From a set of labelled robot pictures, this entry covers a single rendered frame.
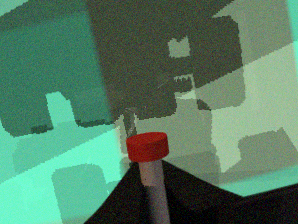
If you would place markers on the grey pin with red cap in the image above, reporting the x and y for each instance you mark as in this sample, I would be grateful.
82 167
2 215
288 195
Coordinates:
147 149

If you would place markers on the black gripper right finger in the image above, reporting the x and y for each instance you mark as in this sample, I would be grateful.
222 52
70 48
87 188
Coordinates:
194 201

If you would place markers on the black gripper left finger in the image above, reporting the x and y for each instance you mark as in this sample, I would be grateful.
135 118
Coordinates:
126 203

